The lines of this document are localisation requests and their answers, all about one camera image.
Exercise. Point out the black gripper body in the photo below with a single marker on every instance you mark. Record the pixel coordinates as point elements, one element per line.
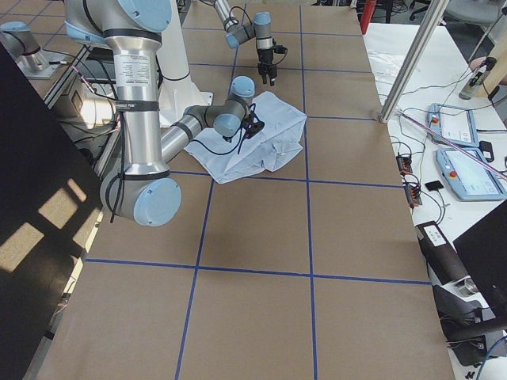
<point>226,138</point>
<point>264,56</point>

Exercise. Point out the light blue button-up shirt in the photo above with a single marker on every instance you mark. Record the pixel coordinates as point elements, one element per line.
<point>270,149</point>

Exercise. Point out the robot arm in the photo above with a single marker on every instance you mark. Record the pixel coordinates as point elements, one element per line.
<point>258,28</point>
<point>139,187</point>

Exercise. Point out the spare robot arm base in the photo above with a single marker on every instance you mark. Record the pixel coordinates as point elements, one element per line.
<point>24,49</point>

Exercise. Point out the grabber reach tool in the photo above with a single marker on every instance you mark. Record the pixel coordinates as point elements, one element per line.
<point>485,165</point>

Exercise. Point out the blue teach pendant far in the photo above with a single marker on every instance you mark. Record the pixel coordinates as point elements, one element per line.
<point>454,124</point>

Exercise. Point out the blue teach pendant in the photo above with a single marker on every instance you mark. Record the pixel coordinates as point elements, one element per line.
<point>469,180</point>
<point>454,124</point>

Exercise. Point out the black panel left side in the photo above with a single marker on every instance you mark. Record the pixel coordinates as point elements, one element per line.
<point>49,202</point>

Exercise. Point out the blue teach pendant near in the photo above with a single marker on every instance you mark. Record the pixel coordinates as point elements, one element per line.
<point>469,180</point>

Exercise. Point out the black roll with label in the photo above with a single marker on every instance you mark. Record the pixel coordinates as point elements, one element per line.
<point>439,253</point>

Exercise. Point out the black monitor corner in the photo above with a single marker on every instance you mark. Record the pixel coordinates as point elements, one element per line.
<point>482,250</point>

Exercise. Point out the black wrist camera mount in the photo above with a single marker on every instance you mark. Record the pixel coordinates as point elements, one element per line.
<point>280,49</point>

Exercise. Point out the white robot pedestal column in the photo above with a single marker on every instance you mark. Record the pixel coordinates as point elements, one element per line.
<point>177,92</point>

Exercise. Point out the grey aluminium frame post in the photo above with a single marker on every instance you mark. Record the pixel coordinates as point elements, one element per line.
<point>425,31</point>

